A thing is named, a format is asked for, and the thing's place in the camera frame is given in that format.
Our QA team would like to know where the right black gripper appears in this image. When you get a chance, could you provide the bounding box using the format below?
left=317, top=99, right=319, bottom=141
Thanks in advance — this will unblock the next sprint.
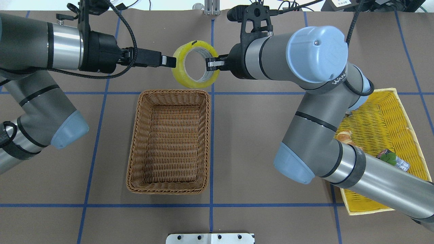
left=205, top=43, right=250, bottom=79

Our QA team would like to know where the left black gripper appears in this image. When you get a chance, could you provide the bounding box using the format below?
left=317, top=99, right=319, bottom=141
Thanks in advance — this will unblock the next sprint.
left=79, top=31, right=177, bottom=74

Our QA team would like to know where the yellow clear tape roll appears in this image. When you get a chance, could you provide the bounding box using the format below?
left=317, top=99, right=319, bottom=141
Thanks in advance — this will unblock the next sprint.
left=172, top=40, right=220, bottom=89

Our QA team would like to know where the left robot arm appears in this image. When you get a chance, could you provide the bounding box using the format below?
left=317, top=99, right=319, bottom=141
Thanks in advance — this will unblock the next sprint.
left=1, top=12, right=176, bottom=174

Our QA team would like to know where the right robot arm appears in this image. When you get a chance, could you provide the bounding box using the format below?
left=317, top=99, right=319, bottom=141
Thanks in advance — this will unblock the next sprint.
left=206, top=26, right=433, bottom=231

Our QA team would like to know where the brown wicker basket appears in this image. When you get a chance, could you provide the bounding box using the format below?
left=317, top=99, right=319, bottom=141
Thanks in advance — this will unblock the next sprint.
left=126, top=89, right=211, bottom=195

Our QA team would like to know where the yellow woven tray basket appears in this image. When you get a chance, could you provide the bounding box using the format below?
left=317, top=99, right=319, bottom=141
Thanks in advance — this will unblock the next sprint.
left=335, top=88, right=433, bottom=215

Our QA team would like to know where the round metal puck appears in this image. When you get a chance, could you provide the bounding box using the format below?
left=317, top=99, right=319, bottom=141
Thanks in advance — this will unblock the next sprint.
left=192, top=3, right=204, bottom=11

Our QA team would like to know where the black power strip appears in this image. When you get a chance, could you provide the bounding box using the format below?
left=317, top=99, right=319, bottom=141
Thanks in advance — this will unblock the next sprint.
left=247, top=5, right=304, bottom=12

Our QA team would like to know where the toy croissant bread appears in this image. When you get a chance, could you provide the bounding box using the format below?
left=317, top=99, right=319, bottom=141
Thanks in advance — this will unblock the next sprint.
left=336, top=130, right=364, bottom=151

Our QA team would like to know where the orange toy carrot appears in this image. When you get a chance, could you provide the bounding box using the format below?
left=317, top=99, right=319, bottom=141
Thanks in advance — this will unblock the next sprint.
left=379, top=152, right=397, bottom=166

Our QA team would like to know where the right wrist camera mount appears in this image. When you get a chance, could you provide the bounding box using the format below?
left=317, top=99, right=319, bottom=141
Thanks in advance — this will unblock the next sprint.
left=226, top=2, right=273, bottom=45

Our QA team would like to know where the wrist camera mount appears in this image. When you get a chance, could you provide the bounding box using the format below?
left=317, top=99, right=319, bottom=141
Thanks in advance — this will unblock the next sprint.
left=56, top=0, right=110, bottom=34
left=226, top=2, right=273, bottom=45

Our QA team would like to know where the aluminium frame post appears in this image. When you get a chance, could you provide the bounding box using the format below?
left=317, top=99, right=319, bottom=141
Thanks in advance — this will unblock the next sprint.
left=203, top=0, right=221, bottom=16

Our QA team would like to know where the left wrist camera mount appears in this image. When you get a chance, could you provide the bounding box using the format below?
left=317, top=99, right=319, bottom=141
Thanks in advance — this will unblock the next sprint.
left=56, top=0, right=110, bottom=34

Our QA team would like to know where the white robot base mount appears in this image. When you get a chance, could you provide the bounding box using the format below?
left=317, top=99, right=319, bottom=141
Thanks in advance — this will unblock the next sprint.
left=165, top=233, right=256, bottom=244

